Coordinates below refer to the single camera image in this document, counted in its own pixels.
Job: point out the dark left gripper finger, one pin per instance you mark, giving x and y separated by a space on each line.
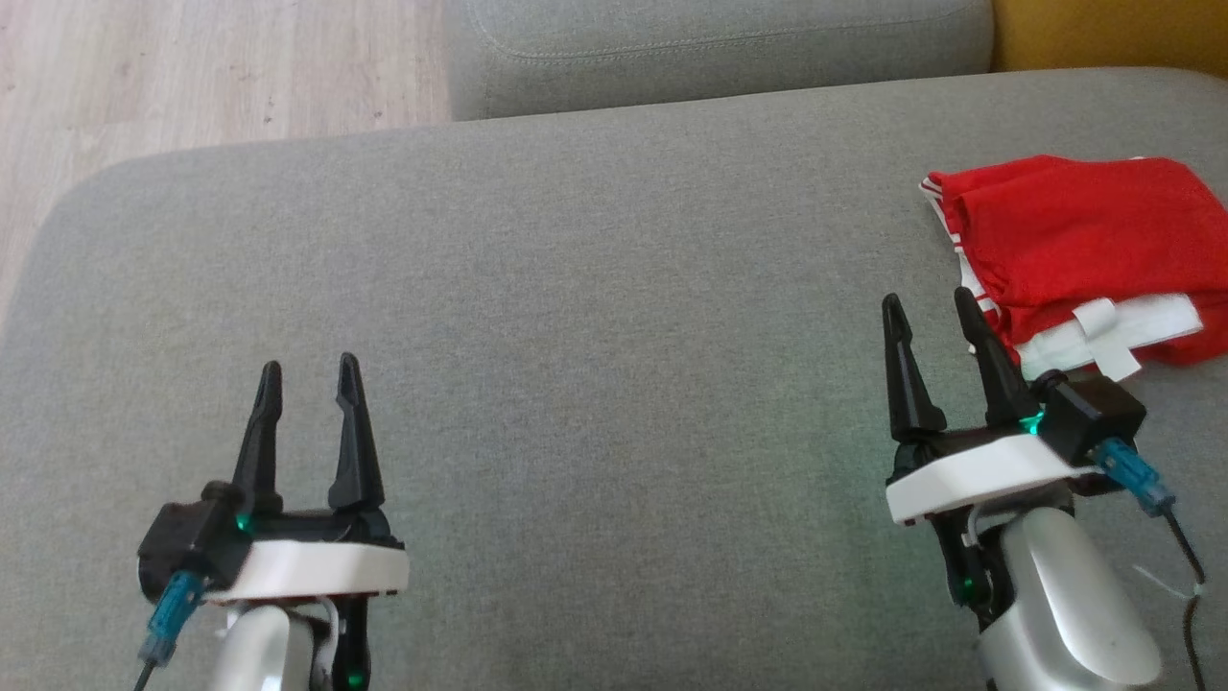
355 451
261 451

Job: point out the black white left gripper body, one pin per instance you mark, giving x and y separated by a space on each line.
317 568

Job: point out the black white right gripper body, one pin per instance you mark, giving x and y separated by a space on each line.
969 475

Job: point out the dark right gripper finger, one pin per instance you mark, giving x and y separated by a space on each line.
998 374
909 384

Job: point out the red Bulls 23 jersey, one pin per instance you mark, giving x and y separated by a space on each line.
1074 240

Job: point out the grey sofa seat cushion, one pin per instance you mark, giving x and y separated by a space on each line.
614 384

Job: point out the yellow upholstered object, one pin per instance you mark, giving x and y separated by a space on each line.
1113 34

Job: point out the grey sofa back cushion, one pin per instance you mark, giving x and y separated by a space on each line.
720 48

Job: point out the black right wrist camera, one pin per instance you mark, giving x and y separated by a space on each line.
1094 413

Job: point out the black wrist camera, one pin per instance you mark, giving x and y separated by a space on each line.
1094 413
187 542

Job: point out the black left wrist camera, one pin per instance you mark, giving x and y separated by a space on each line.
187 542

